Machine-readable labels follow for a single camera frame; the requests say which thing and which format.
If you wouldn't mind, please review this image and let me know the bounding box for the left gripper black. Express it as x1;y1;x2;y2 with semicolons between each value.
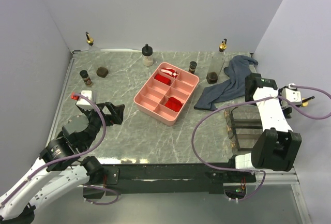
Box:
81;100;125;150

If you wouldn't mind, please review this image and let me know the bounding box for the spice shaker black cap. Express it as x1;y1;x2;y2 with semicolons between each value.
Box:
79;70;93;87
188;61;197;74

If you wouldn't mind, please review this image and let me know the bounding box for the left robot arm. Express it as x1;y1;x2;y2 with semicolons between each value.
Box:
1;102;125;223

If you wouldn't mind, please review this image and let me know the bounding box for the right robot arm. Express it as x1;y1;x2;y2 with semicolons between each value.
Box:
224;73;302;182

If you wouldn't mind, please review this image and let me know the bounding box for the clear acrylic organizer rack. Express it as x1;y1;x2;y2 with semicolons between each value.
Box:
224;105;263;155

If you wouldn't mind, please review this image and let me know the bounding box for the pink divided tray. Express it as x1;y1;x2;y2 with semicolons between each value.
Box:
134;62;200;126

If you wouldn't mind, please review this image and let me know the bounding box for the back left oil bottle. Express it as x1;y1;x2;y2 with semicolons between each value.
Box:
85;32;109;78

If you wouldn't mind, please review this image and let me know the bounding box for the red folded cloth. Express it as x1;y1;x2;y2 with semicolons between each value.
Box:
155;74;171;86

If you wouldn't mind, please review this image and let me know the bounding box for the red knitted cloth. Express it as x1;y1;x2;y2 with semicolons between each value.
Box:
165;97;183;112

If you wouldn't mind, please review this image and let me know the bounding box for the blue grey towel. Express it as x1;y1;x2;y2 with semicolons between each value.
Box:
194;55;259;111

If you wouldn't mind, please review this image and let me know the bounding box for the red white striped cloth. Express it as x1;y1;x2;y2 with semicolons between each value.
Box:
160;68;178;78

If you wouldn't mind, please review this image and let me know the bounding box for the back salt jar black lid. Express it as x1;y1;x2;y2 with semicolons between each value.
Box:
142;44;154;67

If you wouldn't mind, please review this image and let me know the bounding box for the back right oil bottle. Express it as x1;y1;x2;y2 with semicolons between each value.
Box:
206;38;227;84

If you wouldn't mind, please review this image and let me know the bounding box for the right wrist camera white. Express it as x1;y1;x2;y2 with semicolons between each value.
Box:
279;84;302;106

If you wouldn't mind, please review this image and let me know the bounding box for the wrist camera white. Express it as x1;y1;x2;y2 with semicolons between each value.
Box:
71;90;96;110
279;84;302;106

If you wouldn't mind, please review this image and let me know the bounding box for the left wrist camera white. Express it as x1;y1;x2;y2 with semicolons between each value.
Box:
71;90;96;110

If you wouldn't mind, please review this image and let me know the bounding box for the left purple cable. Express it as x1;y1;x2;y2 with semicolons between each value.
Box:
0;94;107;206

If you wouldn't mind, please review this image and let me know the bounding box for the purple cable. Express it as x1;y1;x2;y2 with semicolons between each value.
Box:
191;85;331;201
0;94;107;206

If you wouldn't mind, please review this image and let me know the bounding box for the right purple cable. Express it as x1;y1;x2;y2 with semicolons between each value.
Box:
191;85;331;201

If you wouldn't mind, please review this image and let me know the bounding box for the black table front rail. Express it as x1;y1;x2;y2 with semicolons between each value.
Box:
89;163;256;195

